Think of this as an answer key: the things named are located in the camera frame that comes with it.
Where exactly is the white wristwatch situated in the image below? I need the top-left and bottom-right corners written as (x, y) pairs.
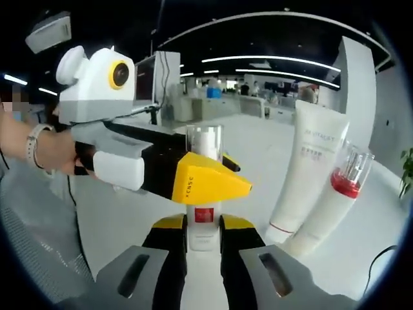
top-left (25, 123), bottom-right (54, 169)

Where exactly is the white skincare tube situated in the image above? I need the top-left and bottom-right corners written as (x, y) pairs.
top-left (265, 99), bottom-right (352, 243)

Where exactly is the potted green plant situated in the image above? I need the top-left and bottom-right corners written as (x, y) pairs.
top-left (398, 147), bottom-right (413, 198)

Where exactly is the small white skincare bottle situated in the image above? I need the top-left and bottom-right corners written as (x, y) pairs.
top-left (186, 124), bottom-right (226, 253)

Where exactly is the black cable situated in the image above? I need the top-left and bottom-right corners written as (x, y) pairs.
top-left (363, 244), bottom-right (398, 293)

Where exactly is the white square pillar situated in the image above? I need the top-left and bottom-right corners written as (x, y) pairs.
top-left (336, 36), bottom-right (379, 156)

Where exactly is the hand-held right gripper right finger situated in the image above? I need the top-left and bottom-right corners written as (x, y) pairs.
top-left (220, 214), bottom-right (324, 310)

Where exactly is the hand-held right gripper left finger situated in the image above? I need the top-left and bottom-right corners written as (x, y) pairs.
top-left (96, 214), bottom-right (189, 310)

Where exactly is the person's left hand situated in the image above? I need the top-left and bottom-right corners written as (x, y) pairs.
top-left (40, 130), bottom-right (97, 178)

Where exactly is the large red-ringed white skincare bottle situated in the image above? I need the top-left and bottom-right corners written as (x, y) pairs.
top-left (283, 138), bottom-right (376, 258)

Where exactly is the ceiling air conditioner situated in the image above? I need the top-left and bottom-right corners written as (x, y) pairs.
top-left (25, 10), bottom-right (72, 55)

